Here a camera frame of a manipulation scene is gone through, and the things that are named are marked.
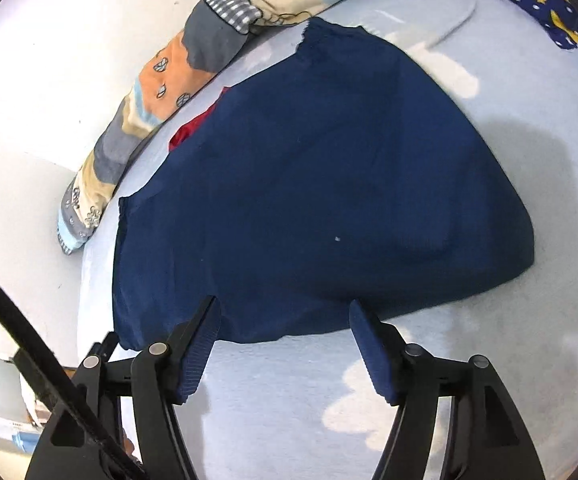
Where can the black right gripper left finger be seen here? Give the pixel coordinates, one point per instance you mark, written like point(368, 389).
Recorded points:
point(134, 401)

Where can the long patchwork cartoon pillow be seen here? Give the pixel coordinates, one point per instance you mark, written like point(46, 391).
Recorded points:
point(214, 33)

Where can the light blue cloud bedsheet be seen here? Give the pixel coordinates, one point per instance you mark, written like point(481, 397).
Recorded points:
point(304, 407)

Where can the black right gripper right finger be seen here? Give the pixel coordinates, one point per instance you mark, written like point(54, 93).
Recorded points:
point(487, 438)

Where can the navy blue work garment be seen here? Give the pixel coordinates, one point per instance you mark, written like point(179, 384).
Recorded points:
point(342, 173)

